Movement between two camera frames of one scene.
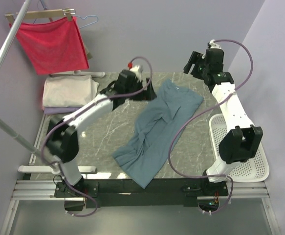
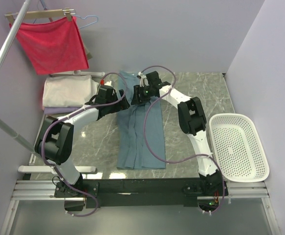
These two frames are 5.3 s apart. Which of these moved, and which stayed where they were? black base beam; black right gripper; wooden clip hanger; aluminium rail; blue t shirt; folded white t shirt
Moved: blue t shirt; black right gripper
Stayed: black base beam; wooden clip hanger; folded white t shirt; aluminium rail
